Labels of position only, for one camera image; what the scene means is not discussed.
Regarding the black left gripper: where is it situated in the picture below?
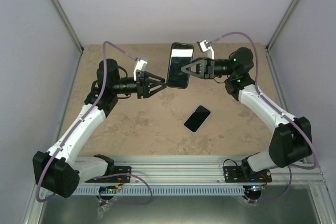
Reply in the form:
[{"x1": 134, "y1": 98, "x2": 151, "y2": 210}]
[{"x1": 112, "y1": 71, "x2": 166, "y2": 99}]

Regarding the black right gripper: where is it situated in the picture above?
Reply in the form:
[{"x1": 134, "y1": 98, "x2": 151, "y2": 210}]
[{"x1": 181, "y1": 57, "x2": 236, "y2": 80}]

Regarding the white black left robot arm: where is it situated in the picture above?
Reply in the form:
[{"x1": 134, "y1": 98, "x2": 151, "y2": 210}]
[{"x1": 33, "y1": 59, "x2": 166, "y2": 198}]

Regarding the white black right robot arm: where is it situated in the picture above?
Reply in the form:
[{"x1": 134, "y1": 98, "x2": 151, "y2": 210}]
[{"x1": 181, "y1": 47, "x2": 313, "y2": 182}]

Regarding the black phone with white edge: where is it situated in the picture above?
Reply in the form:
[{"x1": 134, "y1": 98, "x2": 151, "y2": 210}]
[{"x1": 183, "y1": 105, "x2": 211, "y2": 133}]

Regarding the left controller circuit board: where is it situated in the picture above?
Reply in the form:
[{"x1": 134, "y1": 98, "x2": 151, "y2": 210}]
[{"x1": 98, "y1": 185, "x2": 122, "y2": 194}]

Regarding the controller circuit board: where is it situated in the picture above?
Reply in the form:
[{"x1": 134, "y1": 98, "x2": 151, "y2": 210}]
[
  {"x1": 248, "y1": 184, "x2": 266, "y2": 192},
  {"x1": 98, "y1": 185, "x2": 122, "y2": 194}
]

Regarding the right controller circuit board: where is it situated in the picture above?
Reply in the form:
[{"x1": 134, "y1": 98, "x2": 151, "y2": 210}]
[{"x1": 248, "y1": 184, "x2": 266, "y2": 192}]

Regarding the clear plastic bag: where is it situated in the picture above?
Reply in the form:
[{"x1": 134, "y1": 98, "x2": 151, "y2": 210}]
[{"x1": 97, "y1": 204, "x2": 109, "y2": 220}]

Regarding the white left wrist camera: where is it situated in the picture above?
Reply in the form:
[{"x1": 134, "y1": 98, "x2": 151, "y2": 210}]
[{"x1": 133, "y1": 57, "x2": 148, "y2": 81}]

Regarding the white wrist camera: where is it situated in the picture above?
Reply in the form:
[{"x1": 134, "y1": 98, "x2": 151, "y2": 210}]
[
  {"x1": 133, "y1": 57, "x2": 148, "y2": 81},
  {"x1": 197, "y1": 40, "x2": 215, "y2": 60}
]

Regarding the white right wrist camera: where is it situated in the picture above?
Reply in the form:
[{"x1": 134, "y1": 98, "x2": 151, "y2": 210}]
[{"x1": 197, "y1": 40, "x2": 215, "y2": 60}]

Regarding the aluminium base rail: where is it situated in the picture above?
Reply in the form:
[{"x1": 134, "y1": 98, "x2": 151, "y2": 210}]
[{"x1": 109, "y1": 155, "x2": 326, "y2": 186}]

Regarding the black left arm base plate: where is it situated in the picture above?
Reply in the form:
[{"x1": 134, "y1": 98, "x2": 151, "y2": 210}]
[{"x1": 86, "y1": 166, "x2": 132, "y2": 184}]

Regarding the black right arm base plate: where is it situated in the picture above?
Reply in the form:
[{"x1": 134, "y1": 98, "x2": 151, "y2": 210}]
[{"x1": 223, "y1": 166, "x2": 272, "y2": 183}]

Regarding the grey slotted cable duct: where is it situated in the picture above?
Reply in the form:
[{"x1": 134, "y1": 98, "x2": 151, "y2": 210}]
[{"x1": 73, "y1": 185, "x2": 245, "y2": 196}]

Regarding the aluminium frame post right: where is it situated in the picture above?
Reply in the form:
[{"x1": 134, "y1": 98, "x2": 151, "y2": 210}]
[{"x1": 265, "y1": 0, "x2": 301, "y2": 53}]

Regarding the aluminium frame post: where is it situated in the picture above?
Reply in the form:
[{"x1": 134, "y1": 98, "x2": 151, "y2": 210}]
[
  {"x1": 50, "y1": 0, "x2": 83, "y2": 55},
  {"x1": 265, "y1": 0, "x2": 301, "y2": 53}
]

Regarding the aluminium frame post left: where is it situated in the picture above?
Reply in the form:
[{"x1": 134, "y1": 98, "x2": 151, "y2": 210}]
[{"x1": 50, "y1": 0, "x2": 83, "y2": 55}]

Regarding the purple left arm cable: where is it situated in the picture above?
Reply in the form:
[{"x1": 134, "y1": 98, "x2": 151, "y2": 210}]
[{"x1": 35, "y1": 40, "x2": 141, "y2": 203}]

